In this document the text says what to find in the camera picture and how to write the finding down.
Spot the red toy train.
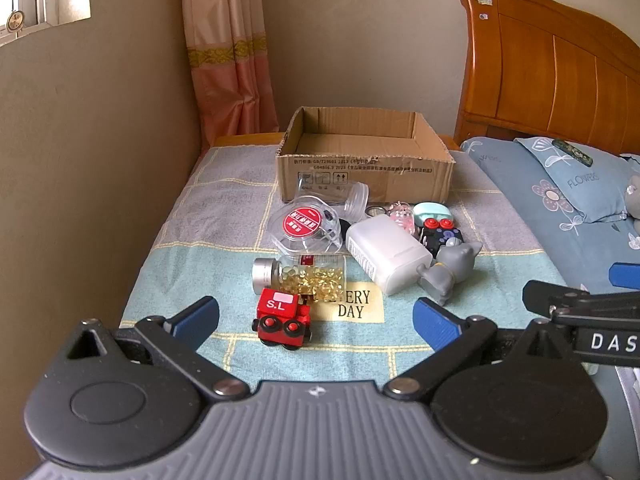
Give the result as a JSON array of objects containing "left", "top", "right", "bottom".
[{"left": 250, "top": 287, "right": 314, "bottom": 349}]

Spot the checked teal towel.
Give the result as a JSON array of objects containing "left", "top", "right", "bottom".
[{"left": 119, "top": 144, "right": 592, "bottom": 397}]

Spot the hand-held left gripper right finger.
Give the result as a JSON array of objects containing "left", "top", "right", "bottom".
[{"left": 382, "top": 297, "right": 576, "bottom": 404}]

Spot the cardboard box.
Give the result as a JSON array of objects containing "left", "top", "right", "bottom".
[{"left": 275, "top": 106, "right": 456, "bottom": 207}]

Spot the grey plush toy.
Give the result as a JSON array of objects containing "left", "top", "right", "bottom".
[{"left": 622, "top": 155, "right": 640, "bottom": 251}]

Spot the white plastic bottle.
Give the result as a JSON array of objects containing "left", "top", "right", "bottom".
[{"left": 346, "top": 215, "right": 434, "bottom": 295}]

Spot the pink patterned curtain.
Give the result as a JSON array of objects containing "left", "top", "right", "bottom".
[{"left": 179, "top": 0, "right": 280, "bottom": 150}]

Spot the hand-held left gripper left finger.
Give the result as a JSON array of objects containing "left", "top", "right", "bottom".
[{"left": 65, "top": 296, "right": 251, "bottom": 402}]

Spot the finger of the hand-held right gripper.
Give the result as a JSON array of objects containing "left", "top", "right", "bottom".
[
  {"left": 608, "top": 262, "right": 640, "bottom": 292},
  {"left": 522, "top": 280, "right": 640, "bottom": 328}
]

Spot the grey elephant figurine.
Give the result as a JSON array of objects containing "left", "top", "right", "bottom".
[{"left": 416, "top": 240, "right": 484, "bottom": 306}]

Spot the black toy train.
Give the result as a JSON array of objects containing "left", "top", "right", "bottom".
[{"left": 416, "top": 216, "right": 465, "bottom": 256}]

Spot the small clear plastic jar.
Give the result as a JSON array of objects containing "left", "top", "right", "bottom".
[{"left": 298, "top": 172, "right": 370, "bottom": 222}]

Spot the clear container with red label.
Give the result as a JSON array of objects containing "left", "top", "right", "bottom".
[{"left": 269, "top": 197, "right": 347, "bottom": 257}]

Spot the pink clear keychain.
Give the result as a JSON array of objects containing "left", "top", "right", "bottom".
[{"left": 387, "top": 201, "right": 415, "bottom": 234}]

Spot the dark patterned hair clip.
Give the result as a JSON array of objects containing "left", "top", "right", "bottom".
[{"left": 552, "top": 140, "right": 594, "bottom": 167}]

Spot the wooden bed headboard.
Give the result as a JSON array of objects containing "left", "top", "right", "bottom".
[{"left": 452, "top": 0, "right": 640, "bottom": 157}]

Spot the blue floral pillow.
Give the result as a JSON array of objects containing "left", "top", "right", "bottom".
[
  {"left": 514, "top": 136, "right": 640, "bottom": 224},
  {"left": 460, "top": 136, "right": 640, "bottom": 311}
]

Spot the glass bottle of yellow capsules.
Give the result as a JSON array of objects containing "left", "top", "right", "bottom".
[{"left": 252, "top": 254, "right": 348, "bottom": 306}]

